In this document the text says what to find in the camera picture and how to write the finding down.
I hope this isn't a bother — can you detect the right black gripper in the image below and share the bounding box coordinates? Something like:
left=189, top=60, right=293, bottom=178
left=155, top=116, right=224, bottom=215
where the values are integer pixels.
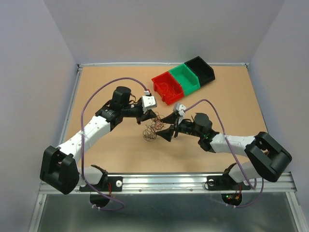
left=155, top=111, right=203, bottom=141

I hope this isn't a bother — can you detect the thin wire bundle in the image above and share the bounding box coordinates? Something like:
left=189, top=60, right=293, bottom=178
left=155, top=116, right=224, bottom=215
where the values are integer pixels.
left=142, top=111, right=167, bottom=143

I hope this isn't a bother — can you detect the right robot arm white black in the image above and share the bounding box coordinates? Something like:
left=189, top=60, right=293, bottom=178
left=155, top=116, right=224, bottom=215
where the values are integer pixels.
left=156, top=113, right=292, bottom=190

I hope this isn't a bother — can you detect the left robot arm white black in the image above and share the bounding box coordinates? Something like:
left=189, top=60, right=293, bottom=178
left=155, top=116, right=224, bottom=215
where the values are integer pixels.
left=40, top=86, right=157, bottom=194

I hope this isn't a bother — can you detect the red plastic bin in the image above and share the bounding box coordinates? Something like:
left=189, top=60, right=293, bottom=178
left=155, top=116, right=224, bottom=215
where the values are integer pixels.
left=152, top=72, right=184, bottom=105

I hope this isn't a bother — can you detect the green plastic bin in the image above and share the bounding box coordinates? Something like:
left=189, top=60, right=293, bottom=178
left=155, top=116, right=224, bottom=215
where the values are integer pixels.
left=169, top=64, right=200, bottom=96

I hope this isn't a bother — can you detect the black plastic bin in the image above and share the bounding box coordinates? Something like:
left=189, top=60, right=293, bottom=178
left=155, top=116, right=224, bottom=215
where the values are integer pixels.
left=185, top=56, right=215, bottom=87

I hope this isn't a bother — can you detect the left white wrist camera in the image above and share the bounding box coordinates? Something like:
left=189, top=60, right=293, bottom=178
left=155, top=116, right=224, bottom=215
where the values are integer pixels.
left=141, top=95, right=157, bottom=113

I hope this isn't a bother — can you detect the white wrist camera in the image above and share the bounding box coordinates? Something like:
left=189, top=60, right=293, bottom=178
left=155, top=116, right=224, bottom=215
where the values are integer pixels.
left=173, top=102, right=186, bottom=124
left=141, top=95, right=157, bottom=113

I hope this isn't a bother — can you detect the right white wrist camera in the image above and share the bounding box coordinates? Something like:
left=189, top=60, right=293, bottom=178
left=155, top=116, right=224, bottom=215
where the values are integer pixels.
left=173, top=102, right=186, bottom=124

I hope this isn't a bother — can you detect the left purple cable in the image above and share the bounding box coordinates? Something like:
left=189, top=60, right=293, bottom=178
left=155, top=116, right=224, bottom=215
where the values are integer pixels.
left=81, top=77, right=125, bottom=211

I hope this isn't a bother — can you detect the aluminium mounting rail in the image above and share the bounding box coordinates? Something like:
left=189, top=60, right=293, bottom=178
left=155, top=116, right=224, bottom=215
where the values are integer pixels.
left=40, top=171, right=297, bottom=194

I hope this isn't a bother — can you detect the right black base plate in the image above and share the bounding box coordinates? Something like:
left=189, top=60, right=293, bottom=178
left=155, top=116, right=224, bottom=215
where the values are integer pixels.
left=204, top=175, right=251, bottom=191

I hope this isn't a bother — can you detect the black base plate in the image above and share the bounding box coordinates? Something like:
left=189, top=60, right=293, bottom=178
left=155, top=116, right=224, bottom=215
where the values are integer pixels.
left=92, top=175, right=123, bottom=193
left=204, top=175, right=251, bottom=191

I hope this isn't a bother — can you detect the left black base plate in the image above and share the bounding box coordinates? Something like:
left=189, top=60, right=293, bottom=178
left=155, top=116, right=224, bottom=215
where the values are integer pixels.
left=92, top=175, right=123, bottom=193

